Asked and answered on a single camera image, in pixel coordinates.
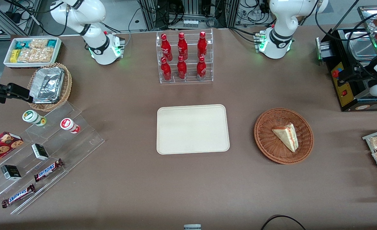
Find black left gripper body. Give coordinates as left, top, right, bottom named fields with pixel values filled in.
left=354, top=62, right=376, bottom=84

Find triangle sandwich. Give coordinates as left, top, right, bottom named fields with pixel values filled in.
left=272, top=123, right=299, bottom=153

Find tan wicker basket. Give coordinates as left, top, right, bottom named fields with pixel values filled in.
left=27, top=63, right=73, bottom=112

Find stainless steel tray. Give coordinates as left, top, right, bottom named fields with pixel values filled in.
left=357, top=5, right=377, bottom=27

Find round brown wicker basket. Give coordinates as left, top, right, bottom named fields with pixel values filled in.
left=254, top=108, right=314, bottom=165

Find cream rectangular plastic tray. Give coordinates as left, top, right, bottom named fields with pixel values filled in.
left=156, top=104, right=230, bottom=155

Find black sealing machine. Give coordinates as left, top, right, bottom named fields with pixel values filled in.
left=316, top=27, right=377, bottom=112

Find stainless steel pan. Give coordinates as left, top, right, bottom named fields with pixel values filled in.
left=346, top=30, right=377, bottom=60

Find green lid white cup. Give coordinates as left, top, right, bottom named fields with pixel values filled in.
left=22, top=110, right=47, bottom=127

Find stacked aluminium foil trays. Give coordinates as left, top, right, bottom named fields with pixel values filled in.
left=29, top=66, right=65, bottom=104

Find large clear cracker bag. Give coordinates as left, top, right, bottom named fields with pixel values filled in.
left=17, top=47, right=55, bottom=64

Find small clear cracker bag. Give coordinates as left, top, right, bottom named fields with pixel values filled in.
left=28, top=39, right=49, bottom=49

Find red cookie box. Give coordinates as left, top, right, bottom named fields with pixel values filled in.
left=0, top=131, right=24, bottom=170

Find white rectangular snack bin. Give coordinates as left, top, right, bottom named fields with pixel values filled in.
left=3, top=37, right=62, bottom=69

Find black diagonal rod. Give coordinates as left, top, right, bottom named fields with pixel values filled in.
left=331, top=0, right=361, bottom=34

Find red lid white cup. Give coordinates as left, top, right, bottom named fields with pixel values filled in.
left=60, top=118, right=81, bottom=134

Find small black carton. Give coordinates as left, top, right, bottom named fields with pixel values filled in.
left=1, top=165, right=22, bottom=181
left=31, top=143, right=50, bottom=161

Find clear acrylic stepped display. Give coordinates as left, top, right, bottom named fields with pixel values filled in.
left=0, top=102, right=105, bottom=215

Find snickers chocolate bar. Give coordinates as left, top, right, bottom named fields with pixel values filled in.
left=34, top=158, right=65, bottom=183
left=1, top=184, right=36, bottom=209

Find red cola bottle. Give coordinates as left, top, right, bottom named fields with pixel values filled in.
left=177, top=56, right=188, bottom=80
left=177, top=32, right=188, bottom=60
left=197, top=31, right=208, bottom=58
left=161, top=57, right=172, bottom=81
left=161, top=34, right=173, bottom=61
left=196, top=56, right=207, bottom=80

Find clear acrylic bottle rack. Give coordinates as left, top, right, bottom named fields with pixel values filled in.
left=156, top=29, right=214, bottom=84

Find black cable loop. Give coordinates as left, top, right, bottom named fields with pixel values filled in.
left=260, top=214, right=308, bottom=230

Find aluminium frame rack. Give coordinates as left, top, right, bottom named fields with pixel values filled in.
left=137, top=0, right=242, bottom=31

